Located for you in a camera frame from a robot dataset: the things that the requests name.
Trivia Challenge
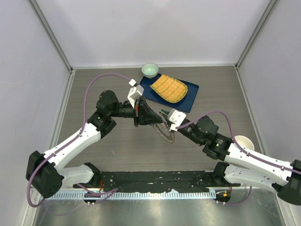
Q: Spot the light green ceramic bowl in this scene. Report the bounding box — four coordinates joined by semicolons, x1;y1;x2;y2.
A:
141;63;159;79

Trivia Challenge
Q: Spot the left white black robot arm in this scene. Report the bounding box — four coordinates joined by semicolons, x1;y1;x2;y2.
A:
25;89;163;199

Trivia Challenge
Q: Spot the dark blue tray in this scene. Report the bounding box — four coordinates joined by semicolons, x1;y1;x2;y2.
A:
140;73;199;113

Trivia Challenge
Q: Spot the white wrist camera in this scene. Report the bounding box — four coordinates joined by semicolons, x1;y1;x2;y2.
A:
167;109;187;131
127;79;144;108

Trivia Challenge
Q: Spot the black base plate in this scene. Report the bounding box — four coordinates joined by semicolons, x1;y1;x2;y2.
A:
82;170;240;193

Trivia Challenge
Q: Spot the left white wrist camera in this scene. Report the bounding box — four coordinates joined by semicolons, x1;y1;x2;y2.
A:
127;79;144;108

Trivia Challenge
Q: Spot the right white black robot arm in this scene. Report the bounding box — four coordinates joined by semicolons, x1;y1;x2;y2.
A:
160;109;301;206

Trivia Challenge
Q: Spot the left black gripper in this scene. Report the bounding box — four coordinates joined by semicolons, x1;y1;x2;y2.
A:
110;97;163;128

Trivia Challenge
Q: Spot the slotted white cable duct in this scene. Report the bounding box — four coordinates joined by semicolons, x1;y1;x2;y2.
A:
47;189;216;201

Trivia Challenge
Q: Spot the yellow woven bamboo mat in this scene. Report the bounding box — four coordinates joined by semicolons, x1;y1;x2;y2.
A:
150;74;188;103

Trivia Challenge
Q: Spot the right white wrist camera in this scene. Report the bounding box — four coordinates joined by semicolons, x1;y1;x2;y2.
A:
167;109;187;131

